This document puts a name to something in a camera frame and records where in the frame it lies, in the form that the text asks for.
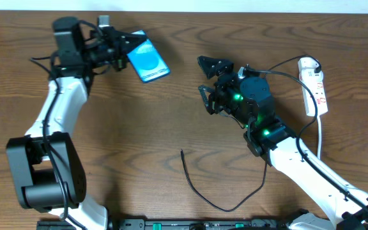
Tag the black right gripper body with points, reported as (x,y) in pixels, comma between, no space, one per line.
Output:
(217,87)

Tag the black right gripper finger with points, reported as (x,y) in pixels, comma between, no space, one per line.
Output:
(206,101)
(212,67)

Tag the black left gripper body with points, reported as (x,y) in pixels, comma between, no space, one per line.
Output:
(118,51)

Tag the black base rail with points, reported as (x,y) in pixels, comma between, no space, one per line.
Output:
(141,224)

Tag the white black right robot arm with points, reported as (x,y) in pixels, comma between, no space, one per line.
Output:
(246,97)

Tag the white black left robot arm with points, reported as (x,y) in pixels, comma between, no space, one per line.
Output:
(47,172)

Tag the blue Galaxy smartphone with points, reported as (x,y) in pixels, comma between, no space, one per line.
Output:
(148,63)

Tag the white power strip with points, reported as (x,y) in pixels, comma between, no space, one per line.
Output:
(312,76)

